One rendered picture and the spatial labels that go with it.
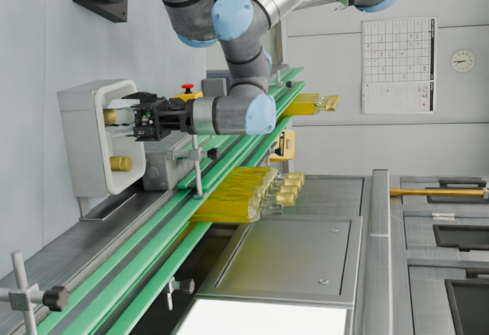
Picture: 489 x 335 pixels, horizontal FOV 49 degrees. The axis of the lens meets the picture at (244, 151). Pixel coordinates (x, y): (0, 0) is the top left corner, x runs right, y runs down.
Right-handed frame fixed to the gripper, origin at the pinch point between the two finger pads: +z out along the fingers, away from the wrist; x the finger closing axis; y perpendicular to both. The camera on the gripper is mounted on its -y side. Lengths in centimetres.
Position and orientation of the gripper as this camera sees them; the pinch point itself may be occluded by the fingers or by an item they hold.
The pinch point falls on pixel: (109, 116)
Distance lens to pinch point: 116.5
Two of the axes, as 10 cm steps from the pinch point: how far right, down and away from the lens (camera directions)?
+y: -2.4, 2.9, -9.3
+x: 0.8, 9.6, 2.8
